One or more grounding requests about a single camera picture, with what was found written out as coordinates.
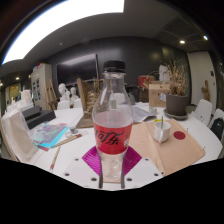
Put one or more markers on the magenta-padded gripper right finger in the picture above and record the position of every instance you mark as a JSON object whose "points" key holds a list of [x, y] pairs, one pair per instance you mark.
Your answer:
{"points": [[135, 161]]}

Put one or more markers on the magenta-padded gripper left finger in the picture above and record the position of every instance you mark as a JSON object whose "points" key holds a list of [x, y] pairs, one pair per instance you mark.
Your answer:
{"points": [[90, 161]]}

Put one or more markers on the clear red-labelled drink bottle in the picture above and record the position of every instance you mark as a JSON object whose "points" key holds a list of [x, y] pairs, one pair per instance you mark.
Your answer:
{"points": [[112, 140]]}

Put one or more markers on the small paint jar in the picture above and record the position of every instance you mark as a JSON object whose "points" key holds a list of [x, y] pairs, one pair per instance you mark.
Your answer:
{"points": [[73, 129]]}

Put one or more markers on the white ceramic mug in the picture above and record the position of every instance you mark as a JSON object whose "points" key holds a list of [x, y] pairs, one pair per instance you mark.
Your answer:
{"points": [[161, 135]]}

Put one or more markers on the tan wooden drawing board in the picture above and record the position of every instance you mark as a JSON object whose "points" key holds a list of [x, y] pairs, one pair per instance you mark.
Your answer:
{"points": [[180, 153]]}

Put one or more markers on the yellow tape strip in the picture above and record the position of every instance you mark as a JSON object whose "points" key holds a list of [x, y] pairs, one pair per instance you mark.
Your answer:
{"points": [[158, 120]]}

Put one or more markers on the metal spoon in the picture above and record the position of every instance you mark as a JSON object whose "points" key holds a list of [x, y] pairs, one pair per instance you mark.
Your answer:
{"points": [[161, 121]]}

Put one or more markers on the printed newspaper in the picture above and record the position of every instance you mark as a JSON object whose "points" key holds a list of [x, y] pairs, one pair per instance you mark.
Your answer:
{"points": [[141, 113]]}

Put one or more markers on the small white cup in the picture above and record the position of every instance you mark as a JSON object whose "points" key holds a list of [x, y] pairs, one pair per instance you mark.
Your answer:
{"points": [[152, 110]]}

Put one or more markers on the white plastic chair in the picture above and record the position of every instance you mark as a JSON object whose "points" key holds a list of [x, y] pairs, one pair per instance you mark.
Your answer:
{"points": [[78, 103], [203, 111], [63, 105], [218, 114]]}

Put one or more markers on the grey pot saucer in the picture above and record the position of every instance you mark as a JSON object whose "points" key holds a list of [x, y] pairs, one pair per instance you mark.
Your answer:
{"points": [[175, 116]]}

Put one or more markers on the white plaster bust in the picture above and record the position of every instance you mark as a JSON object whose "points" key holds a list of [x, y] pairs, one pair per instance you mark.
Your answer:
{"points": [[63, 91], [73, 96]]}

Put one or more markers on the black flat boxes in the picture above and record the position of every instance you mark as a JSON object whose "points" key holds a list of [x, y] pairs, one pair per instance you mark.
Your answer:
{"points": [[38, 116]]}

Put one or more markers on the cardboard box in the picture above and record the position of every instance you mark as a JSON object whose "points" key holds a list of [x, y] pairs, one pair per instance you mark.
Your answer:
{"points": [[156, 95]]}

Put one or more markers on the dried plant in grey pot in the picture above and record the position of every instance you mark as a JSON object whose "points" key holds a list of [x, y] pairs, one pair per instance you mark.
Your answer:
{"points": [[176, 103]]}

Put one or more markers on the wooden easel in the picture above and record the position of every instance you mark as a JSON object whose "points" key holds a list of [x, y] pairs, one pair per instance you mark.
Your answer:
{"points": [[51, 95]]}

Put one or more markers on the red box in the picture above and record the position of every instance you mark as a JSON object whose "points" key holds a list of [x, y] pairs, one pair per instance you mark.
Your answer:
{"points": [[145, 81]]}

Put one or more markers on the black backpack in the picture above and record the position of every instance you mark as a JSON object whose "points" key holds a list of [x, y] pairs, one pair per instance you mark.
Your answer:
{"points": [[218, 128]]}

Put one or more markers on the white plaster figure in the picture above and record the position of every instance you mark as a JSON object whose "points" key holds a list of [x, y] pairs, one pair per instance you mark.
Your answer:
{"points": [[163, 73]]}

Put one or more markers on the white cabinet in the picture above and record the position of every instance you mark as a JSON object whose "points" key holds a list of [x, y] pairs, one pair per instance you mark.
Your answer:
{"points": [[40, 83]]}

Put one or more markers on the long ceiling light panel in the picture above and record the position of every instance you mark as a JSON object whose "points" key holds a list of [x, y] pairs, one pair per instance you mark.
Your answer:
{"points": [[66, 16]]}

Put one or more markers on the black wall screen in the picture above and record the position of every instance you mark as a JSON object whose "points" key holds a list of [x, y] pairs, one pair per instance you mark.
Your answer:
{"points": [[76, 70]]}

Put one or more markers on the wooden wall figure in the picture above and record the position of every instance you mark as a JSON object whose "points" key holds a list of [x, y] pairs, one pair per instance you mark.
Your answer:
{"points": [[205, 90]]}

